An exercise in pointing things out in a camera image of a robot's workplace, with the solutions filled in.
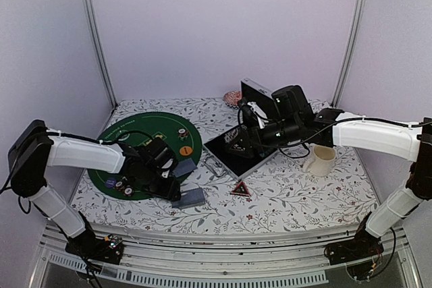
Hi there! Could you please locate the clear dealer button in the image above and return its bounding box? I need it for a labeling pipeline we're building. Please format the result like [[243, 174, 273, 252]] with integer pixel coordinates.
[[115, 129, 130, 141]]

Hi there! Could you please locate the aluminium front rail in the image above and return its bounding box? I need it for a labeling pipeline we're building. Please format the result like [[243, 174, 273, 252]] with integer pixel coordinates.
[[32, 223, 423, 288]]

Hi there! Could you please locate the green and red chip stack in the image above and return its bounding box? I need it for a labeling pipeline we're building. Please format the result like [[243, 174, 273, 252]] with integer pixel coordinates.
[[113, 177, 134, 197]]

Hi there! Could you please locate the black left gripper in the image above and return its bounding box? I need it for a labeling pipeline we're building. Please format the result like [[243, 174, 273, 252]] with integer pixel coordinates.
[[138, 165, 182, 202]]

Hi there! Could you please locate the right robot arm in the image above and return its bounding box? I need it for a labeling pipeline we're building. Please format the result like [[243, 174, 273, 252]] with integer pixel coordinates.
[[225, 85, 431, 258]]

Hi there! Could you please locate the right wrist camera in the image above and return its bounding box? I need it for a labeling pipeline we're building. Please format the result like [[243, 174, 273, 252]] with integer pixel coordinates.
[[238, 98, 268, 129]]

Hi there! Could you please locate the single playing card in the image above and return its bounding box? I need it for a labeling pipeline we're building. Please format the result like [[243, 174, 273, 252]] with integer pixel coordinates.
[[173, 159, 197, 178]]

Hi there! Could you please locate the black red triangle token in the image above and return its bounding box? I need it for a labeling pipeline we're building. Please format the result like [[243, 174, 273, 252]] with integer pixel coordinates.
[[230, 181, 250, 197]]

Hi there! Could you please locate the patterned ceramic bowl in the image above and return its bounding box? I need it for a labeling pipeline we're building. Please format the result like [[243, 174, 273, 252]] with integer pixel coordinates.
[[223, 91, 242, 107]]

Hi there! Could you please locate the orange big blind button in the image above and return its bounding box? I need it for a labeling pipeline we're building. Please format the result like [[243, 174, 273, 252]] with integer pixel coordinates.
[[180, 146, 193, 156]]

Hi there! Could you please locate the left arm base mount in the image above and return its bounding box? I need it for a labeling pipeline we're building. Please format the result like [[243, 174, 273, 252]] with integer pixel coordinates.
[[65, 231, 124, 265]]

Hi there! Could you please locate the blue playing card deck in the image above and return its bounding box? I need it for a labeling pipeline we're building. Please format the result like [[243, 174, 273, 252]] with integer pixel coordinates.
[[171, 188, 206, 210]]

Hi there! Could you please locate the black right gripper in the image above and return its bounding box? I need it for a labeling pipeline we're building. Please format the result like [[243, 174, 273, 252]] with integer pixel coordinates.
[[225, 116, 302, 159]]

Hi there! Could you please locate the aluminium poker chip case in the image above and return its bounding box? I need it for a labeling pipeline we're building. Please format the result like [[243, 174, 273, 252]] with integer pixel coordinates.
[[205, 78, 279, 181]]

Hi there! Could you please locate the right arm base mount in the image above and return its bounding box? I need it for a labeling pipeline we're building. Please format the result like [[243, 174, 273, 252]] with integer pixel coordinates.
[[324, 230, 384, 281]]

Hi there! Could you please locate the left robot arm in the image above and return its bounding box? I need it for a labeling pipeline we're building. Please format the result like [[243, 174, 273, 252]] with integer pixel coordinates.
[[1, 119, 181, 257]]

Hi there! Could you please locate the small green chip stack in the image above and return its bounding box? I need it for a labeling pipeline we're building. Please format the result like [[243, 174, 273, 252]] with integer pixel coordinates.
[[178, 128, 189, 140]]

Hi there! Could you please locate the white ribbed mug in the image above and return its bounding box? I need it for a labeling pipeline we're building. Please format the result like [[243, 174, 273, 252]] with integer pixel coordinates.
[[302, 145, 336, 177]]

